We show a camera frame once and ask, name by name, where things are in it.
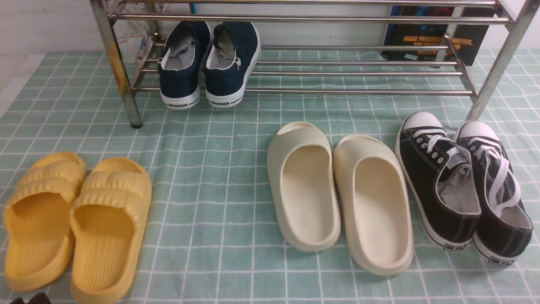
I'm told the right yellow rubber slipper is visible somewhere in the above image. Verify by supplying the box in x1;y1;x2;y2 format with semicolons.
70;157;152;304

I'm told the right cream foam slide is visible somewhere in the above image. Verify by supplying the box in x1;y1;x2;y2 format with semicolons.
332;134;413;276

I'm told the cream foam slide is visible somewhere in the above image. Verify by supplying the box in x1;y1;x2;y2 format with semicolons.
332;134;413;276
267;121;341;252

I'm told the left yellow rubber slipper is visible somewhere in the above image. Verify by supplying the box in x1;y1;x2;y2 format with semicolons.
3;152;87;292

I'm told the silver metal shoe rack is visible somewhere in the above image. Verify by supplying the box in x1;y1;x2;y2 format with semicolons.
89;0;539;129

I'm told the dark object at bottom edge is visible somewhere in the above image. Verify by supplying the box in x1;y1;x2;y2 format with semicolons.
9;292;52;304

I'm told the yellow rubber slipper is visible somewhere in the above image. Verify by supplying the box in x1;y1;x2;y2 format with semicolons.
3;152;87;292
70;157;152;304

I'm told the black canvas sneaker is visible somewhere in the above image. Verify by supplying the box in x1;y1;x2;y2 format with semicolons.
395;111;481;251
454;121;534;266

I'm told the right navy canvas shoe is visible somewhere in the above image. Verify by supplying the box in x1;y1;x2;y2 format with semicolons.
203;22;262;108

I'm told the left navy canvas shoe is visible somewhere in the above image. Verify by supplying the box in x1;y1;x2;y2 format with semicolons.
157;21;213;110

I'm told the black image processing book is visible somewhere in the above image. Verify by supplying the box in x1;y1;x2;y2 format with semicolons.
381;6;489;67

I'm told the navy canvas shoe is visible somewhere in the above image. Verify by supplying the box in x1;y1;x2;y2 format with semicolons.
157;21;213;110
203;22;262;108

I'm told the green checkered tablecloth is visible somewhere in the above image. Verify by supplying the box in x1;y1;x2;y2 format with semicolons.
0;50;539;304

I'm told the left cream foam slide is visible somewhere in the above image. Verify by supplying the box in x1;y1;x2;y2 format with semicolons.
267;121;341;252

